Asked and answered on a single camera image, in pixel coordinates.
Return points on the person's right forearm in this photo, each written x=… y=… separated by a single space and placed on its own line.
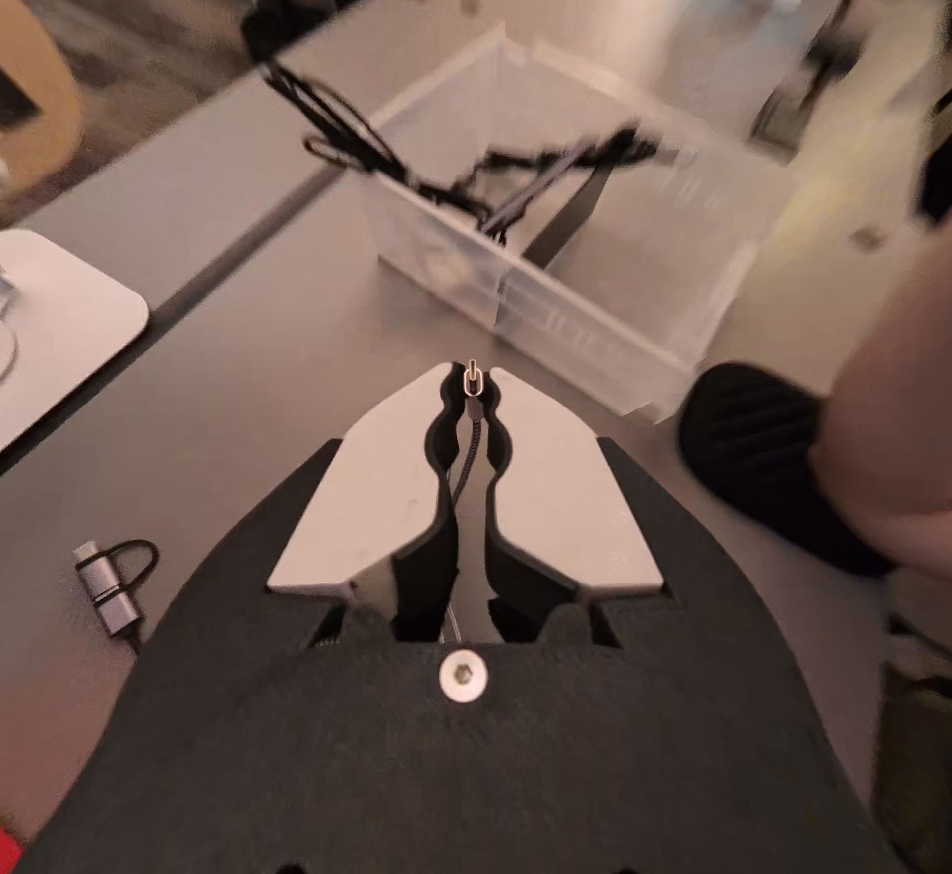
x=892 y=428

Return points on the white stand base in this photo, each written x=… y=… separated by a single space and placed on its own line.
x=67 y=324

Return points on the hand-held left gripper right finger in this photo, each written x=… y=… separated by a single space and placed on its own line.
x=573 y=509

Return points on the grey usb-c hub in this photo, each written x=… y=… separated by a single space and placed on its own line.
x=115 y=602

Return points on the person's olive clothing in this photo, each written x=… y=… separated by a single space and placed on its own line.
x=922 y=740

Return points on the clear plastic bin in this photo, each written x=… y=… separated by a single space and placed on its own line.
x=632 y=279

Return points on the wooden sign board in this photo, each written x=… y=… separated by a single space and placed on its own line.
x=52 y=108

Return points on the black ribbed pad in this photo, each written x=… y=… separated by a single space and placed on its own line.
x=758 y=443

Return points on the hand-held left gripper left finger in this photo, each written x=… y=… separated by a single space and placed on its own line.
x=357 y=509

